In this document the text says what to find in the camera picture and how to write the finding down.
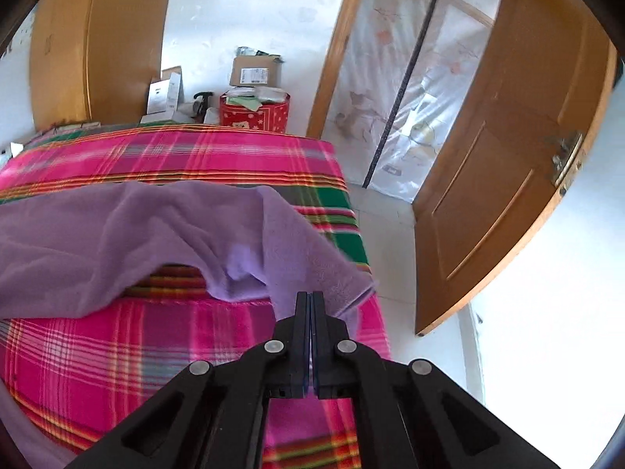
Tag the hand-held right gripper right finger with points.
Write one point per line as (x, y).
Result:
(324, 351)

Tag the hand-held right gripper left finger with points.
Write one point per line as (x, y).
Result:
(298, 351)

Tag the purple fleece garment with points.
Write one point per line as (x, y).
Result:
(146, 234)

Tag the pink plaid bed sheet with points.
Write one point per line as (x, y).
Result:
(195, 156)

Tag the red patterned box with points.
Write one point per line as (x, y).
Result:
(254, 117)

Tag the green paper sheet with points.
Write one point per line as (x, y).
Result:
(246, 101)

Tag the printed plastic door curtain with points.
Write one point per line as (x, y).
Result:
(439, 107)

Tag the brown cardboard box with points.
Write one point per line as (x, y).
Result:
(256, 73)

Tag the wooden door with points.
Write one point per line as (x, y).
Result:
(512, 132)

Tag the white carton box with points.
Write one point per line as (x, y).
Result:
(163, 95)

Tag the black curtain strip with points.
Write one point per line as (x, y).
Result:
(405, 73)

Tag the wooden wardrobe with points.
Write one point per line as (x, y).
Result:
(97, 34)

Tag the wooden door frame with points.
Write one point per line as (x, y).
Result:
(332, 58)

